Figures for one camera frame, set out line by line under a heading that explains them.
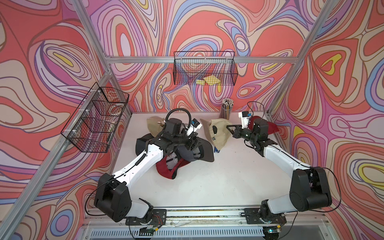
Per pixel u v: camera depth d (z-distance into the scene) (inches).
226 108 40.1
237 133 29.2
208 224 28.9
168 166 35.8
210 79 35.8
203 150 37.7
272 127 39.9
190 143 26.7
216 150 38.7
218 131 34.8
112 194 16.1
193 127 26.6
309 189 17.0
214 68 37.7
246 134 28.9
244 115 29.5
